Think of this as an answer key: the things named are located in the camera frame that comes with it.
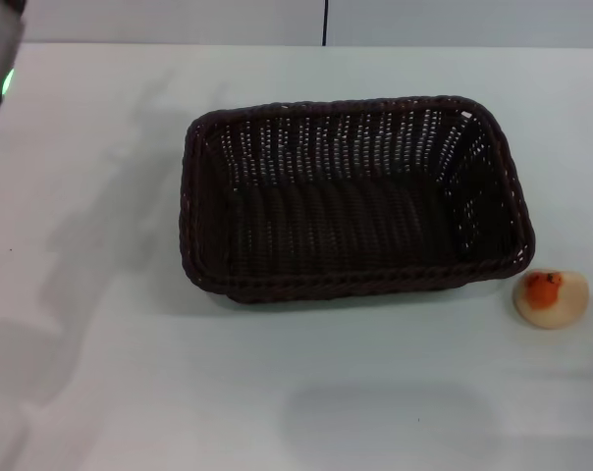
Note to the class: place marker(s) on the black woven rectangular basket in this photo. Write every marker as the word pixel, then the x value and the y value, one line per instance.
pixel 345 216

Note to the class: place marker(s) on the cream bun with orange centre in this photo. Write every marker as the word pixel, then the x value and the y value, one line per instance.
pixel 552 297

